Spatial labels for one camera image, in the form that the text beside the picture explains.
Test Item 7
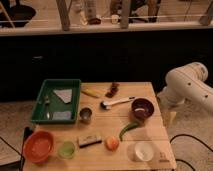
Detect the white handled dish brush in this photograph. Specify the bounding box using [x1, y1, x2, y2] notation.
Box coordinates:
[100, 97, 134, 110]

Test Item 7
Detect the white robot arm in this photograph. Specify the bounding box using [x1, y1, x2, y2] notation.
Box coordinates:
[157, 62, 213, 127]

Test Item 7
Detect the white plastic cup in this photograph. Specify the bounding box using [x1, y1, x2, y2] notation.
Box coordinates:
[134, 141, 154, 162]

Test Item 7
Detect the small metal cup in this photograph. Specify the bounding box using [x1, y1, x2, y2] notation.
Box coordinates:
[80, 107, 92, 124]

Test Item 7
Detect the small green cup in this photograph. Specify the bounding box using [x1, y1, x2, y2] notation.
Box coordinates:
[58, 141, 75, 159]

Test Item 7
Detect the dark purple bowl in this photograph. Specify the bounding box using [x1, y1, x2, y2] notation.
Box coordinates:
[131, 98, 154, 120]

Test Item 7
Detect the green chili pepper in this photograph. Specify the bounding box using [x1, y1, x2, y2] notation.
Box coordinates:
[119, 122, 140, 141]

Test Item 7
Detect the dark red toy food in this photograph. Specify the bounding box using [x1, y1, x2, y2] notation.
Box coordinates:
[105, 82, 119, 98]

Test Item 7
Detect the orange toy fruit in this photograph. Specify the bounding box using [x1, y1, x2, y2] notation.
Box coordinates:
[105, 136, 119, 151]

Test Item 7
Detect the yellow banana toy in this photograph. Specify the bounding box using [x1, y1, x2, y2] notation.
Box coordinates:
[81, 89, 101, 98]

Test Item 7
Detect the grey cloth in tray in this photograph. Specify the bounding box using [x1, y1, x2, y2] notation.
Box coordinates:
[54, 89, 72, 104]

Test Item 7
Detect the grey sponge in tray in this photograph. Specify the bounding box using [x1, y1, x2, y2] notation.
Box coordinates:
[52, 111, 71, 120]

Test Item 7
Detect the green plastic tray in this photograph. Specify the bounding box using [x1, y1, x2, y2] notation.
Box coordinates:
[31, 79, 81, 124]

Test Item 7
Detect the metal spoon in tray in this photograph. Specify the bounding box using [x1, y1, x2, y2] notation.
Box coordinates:
[45, 96, 50, 119]

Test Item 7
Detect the orange plastic bowl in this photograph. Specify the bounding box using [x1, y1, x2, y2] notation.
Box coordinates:
[23, 131, 54, 164]

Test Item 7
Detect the black cable on floor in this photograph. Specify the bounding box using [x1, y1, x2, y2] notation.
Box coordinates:
[169, 133, 213, 171]

